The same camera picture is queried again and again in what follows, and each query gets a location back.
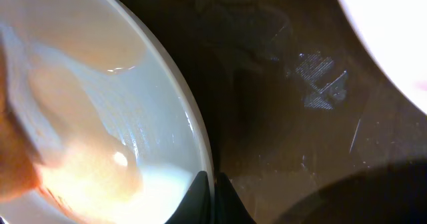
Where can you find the green yellow sponge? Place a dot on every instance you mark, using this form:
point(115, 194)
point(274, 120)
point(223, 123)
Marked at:
point(53, 137)

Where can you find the white plate top right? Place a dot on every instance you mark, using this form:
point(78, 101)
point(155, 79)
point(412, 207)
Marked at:
point(394, 34)

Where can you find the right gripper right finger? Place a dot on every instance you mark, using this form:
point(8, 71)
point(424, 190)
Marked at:
point(228, 206)

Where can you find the white plate with sauce centre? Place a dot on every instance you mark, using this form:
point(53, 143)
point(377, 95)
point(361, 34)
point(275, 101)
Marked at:
point(139, 93)

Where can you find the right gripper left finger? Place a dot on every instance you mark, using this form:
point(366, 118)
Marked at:
point(195, 207)

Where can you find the large brown tray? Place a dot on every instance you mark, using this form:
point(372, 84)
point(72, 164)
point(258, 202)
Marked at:
point(301, 120)

